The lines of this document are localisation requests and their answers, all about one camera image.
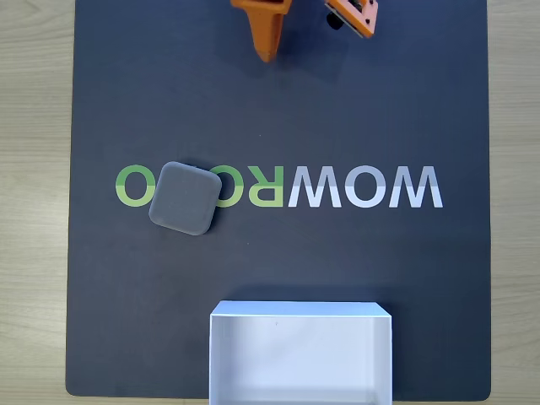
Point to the grey square usb hub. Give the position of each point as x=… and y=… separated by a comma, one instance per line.
x=185, y=198

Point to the orange camera mount with board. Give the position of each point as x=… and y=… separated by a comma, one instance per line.
x=358, y=14

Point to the white open cardboard box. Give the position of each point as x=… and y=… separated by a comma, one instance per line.
x=295, y=358

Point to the dark mat with WOWROBO logo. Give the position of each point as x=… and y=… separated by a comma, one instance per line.
x=337, y=105

